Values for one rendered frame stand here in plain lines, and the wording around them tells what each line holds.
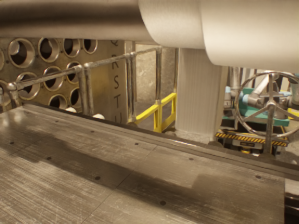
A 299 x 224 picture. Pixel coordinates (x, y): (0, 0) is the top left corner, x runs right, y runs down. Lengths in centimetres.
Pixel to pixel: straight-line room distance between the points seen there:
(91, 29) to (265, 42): 27
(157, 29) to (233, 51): 10
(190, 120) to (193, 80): 8
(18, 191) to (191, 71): 46
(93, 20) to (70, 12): 5
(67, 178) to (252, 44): 50
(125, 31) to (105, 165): 38
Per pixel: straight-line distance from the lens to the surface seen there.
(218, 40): 26
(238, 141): 225
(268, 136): 99
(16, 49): 296
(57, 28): 47
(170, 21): 29
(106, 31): 40
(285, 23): 24
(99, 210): 52
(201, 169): 62
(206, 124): 45
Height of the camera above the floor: 129
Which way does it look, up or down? 22 degrees down
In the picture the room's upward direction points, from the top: straight up
